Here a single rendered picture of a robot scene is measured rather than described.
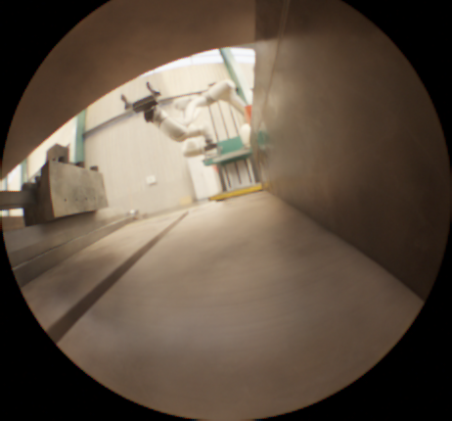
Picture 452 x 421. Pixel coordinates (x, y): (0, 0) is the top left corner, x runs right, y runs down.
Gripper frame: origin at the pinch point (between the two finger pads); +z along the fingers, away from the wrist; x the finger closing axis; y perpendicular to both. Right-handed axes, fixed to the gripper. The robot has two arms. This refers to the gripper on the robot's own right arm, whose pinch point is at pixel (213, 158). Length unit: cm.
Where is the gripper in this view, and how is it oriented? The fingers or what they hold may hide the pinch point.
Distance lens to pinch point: 136.2
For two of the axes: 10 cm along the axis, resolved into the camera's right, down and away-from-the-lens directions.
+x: -9.5, 2.3, 2.1
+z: 2.5, 9.7, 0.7
